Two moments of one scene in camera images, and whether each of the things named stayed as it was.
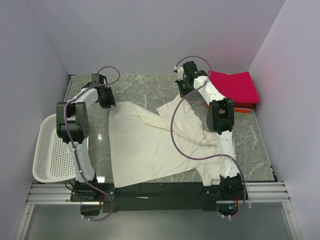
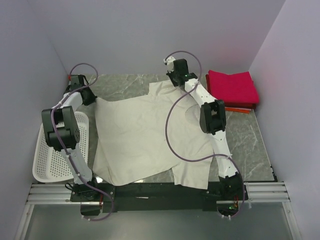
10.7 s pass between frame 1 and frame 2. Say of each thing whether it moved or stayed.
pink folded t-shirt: stayed
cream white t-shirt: moved
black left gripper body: moved
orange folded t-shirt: stayed
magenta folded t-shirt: stayed
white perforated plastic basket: stayed
